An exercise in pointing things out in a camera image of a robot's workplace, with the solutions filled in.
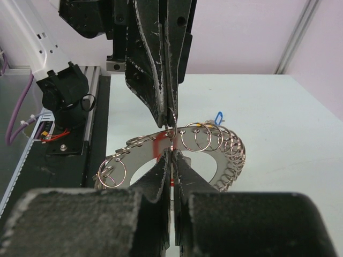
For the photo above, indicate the red tagged key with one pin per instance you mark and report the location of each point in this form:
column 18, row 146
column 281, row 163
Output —
column 160, row 149

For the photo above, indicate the white slotted cable duct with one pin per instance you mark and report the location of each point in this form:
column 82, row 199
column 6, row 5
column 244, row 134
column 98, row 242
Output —
column 14, row 157

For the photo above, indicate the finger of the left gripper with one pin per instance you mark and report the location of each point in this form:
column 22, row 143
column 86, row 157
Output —
column 177, row 24
column 144, row 74

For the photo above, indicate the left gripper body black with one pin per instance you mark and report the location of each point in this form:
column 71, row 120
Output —
column 94, row 18

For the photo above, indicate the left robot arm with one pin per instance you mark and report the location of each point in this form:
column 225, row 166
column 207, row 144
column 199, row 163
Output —
column 61, row 81

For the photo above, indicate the blue yellow tagged keys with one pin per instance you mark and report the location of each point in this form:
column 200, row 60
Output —
column 218, row 120

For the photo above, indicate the metal disc keyring holder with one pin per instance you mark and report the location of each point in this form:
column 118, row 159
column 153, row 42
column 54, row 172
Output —
column 220, row 143

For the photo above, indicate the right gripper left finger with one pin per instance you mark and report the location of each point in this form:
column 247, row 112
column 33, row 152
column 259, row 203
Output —
column 132, row 221

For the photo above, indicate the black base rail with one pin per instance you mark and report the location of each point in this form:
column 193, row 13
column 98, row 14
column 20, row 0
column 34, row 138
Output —
column 71, row 160

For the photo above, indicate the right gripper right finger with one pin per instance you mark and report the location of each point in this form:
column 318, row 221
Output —
column 213, row 223

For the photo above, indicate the left aluminium frame post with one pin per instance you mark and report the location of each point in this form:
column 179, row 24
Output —
column 305, row 18

